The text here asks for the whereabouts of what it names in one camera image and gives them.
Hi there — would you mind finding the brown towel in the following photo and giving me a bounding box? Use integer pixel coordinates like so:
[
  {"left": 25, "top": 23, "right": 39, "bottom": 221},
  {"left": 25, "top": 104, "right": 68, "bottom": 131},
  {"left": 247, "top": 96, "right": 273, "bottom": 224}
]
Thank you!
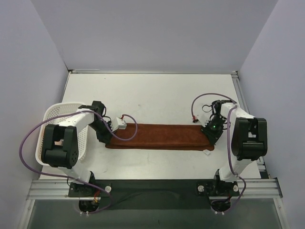
[{"left": 105, "top": 124, "right": 214, "bottom": 151}]

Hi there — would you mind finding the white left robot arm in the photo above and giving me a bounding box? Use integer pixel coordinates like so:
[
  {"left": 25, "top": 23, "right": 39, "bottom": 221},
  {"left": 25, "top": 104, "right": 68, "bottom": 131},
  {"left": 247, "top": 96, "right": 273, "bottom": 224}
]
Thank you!
[{"left": 41, "top": 101, "right": 112, "bottom": 197}]

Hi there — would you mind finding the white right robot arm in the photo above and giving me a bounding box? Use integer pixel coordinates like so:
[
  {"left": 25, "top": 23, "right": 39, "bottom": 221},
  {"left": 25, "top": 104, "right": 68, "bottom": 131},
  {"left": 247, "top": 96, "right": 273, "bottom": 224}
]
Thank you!
[{"left": 201, "top": 100, "right": 268, "bottom": 196}]

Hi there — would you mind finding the white plastic basket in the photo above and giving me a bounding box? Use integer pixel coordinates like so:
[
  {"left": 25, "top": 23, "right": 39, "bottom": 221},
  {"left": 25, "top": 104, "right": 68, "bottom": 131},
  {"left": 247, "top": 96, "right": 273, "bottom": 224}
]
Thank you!
[{"left": 35, "top": 102, "right": 89, "bottom": 167}]

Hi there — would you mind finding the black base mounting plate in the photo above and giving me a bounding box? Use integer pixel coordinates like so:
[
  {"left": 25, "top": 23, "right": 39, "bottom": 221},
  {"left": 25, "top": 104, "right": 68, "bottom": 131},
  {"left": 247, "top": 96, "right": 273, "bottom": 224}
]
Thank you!
[{"left": 68, "top": 179, "right": 240, "bottom": 212}]

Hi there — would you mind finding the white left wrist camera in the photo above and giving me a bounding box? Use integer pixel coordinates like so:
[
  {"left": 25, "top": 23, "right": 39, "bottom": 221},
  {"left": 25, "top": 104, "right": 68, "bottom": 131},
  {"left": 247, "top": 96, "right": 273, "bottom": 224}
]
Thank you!
[{"left": 112, "top": 117, "right": 127, "bottom": 131}]

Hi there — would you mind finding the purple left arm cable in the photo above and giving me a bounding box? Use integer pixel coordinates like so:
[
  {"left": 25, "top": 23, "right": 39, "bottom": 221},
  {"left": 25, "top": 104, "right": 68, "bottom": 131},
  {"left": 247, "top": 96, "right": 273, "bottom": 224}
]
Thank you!
[{"left": 19, "top": 111, "right": 139, "bottom": 214}]

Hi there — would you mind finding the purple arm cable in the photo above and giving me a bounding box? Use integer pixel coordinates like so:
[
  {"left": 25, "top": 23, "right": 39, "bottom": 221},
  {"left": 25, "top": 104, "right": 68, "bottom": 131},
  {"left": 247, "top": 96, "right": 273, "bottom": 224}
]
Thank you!
[
  {"left": 191, "top": 93, "right": 246, "bottom": 213},
  {"left": 19, "top": 111, "right": 139, "bottom": 214}
]

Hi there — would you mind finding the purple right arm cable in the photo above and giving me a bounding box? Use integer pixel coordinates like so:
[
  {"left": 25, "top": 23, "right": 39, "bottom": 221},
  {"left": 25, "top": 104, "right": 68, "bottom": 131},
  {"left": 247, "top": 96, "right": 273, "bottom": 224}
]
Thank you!
[{"left": 191, "top": 93, "right": 246, "bottom": 213}]

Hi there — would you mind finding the aluminium right side rail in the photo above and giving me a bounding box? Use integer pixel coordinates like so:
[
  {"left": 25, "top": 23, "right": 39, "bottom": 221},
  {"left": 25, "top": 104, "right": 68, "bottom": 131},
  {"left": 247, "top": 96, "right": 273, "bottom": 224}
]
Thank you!
[{"left": 230, "top": 70, "right": 272, "bottom": 178}]

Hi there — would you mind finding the aluminium front frame rail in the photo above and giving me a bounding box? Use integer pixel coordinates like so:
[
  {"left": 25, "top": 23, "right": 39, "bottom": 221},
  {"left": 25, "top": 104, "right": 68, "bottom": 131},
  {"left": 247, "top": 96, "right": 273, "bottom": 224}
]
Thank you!
[{"left": 27, "top": 179, "right": 283, "bottom": 200}]

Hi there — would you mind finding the aluminium frame rail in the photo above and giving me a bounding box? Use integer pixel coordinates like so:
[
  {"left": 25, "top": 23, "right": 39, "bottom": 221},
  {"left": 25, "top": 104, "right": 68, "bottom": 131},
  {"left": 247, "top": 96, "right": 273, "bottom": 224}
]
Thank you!
[
  {"left": 27, "top": 179, "right": 283, "bottom": 200},
  {"left": 69, "top": 69, "right": 239, "bottom": 75}
]

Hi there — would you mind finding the aluminium back frame rail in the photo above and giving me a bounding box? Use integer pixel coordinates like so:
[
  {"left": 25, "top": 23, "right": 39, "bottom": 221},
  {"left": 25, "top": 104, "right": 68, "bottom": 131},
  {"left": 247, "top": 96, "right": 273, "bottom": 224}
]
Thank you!
[{"left": 69, "top": 69, "right": 239, "bottom": 75}]

